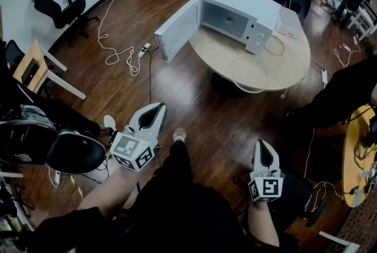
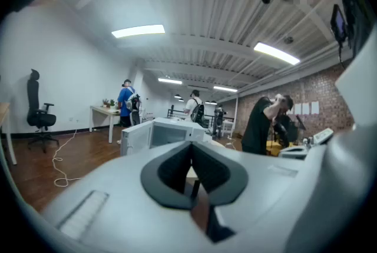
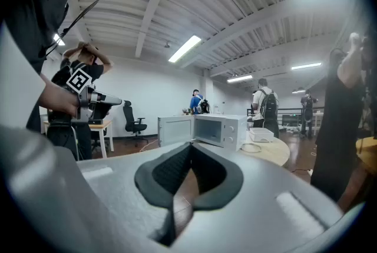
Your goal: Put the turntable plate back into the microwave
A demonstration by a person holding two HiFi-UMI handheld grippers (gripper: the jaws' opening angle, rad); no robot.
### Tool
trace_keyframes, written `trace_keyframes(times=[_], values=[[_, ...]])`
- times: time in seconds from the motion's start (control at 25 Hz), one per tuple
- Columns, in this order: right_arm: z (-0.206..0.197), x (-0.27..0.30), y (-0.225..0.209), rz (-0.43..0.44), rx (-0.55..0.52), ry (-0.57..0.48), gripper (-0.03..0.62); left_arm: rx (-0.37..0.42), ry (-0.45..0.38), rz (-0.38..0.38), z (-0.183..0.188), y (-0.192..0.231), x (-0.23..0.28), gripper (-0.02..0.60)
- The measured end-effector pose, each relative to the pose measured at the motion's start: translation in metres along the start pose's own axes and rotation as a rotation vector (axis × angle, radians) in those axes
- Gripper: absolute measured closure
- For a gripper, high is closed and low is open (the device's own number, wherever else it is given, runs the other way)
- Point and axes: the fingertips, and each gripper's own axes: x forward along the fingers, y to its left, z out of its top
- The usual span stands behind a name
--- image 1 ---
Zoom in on white stand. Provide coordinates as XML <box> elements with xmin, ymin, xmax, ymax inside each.
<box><xmin>346</xmin><ymin>6</ymin><xmax>377</xmax><ymax>42</ymax></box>

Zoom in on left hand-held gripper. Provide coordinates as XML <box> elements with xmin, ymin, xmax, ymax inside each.
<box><xmin>109</xmin><ymin>102</ymin><xmax>168</xmax><ymax>172</ymax></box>

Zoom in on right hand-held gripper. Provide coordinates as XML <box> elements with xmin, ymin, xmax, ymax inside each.
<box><xmin>247</xmin><ymin>139</ymin><xmax>286</xmax><ymax>203</ymax></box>

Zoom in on white square box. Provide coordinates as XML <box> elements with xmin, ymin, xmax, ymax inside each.
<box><xmin>276</xmin><ymin>6</ymin><xmax>304</xmax><ymax>40</ymax></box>

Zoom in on long white floor cable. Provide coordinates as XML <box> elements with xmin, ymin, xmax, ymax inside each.
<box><xmin>97</xmin><ymin>0</ymin><xmax>142</xmax><ymax>78</ymax></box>

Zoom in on yellow round table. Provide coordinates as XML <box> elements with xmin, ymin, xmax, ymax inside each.
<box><xmin>340</xmin><ymin>104</ymin><xmax>377</xmax><ymax>208</ymax></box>

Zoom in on black armrest chair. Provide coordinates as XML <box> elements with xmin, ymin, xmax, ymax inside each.
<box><xmin>272</xmin><ymin>169</ymin><xmax>326</xmax><ymax>228</ymax></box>

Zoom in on white desk frame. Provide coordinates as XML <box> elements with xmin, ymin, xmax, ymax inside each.
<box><xmin>319</xmin><ymin>231</ymin><xmax>361</xmax><ymax>253</ymax></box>

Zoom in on black box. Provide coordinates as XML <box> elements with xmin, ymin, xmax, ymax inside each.
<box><xmin>21</xmin><ymin>58</ymin><xmax>41</xmax><ymax>85</ymax></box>

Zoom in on person's left forearm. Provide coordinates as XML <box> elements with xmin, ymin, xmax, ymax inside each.
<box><xmin>77</xmin><ymin>162</ymin><xmax>141</xmax><ymax>219</ymax></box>

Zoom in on black mesh chair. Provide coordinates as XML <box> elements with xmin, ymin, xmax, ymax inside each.
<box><xmin>4</xmin><ymin>39</ymin><xmax>26</xmax><ymax>71</ymax></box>

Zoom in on wooden desk white legs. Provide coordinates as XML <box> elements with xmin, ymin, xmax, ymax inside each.
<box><xmin>12</xmin><ymin>39</ymin><xmax>87</xmax><ymax>101</ymax></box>

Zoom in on white microwave power cable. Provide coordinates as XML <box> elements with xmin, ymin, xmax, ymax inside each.
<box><xmin>264</xmin><ymin>35</ymin><xmax>286</xmax><ymax>56</ymax></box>

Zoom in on thin white cable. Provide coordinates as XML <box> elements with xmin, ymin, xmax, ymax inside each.
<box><xmin>302</xmin><ymin>128</ymin><xmax>344</xmax><ymax>212</ymax></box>

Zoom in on black office chair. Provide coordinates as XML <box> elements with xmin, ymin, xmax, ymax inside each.
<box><xmin>28</xmin><ymin>0</ymin><xmax>100</xmax><ymax>47</ymax></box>

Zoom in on looped white floor cable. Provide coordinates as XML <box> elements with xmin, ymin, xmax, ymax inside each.
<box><xmin>333</xmin><ymin>42</ymin><xmax>362</xmax><ymax>68</ymax></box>

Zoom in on white microwave oven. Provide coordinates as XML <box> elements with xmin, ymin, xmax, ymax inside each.
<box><xmin>154</xmin><ymin>0</ymin><xmax>282</xmax><ymax>63</ymax></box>

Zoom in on person's white shoe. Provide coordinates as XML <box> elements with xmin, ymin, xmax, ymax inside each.
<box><xmin>172</xmin><ymin>127</ymin><xmax>187</xmax><ymax>142</ymax></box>

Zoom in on clear glass turntable plate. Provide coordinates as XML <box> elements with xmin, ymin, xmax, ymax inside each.
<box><xmin>227</xmin><ymin>54</ymin><xmax>270</xmax><ymax>94</ymax></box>

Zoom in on person's black clothing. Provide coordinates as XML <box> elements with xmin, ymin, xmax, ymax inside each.
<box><xmin>17</xmin><ymin>139</ymin><xmax>298</xmax><ymax>253</ymax></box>

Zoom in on person's right forearm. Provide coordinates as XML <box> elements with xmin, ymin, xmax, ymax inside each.
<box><xmin>246</xmin><ymin>200</ymin><xmax>280</xmax><ymax>248</ymax></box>

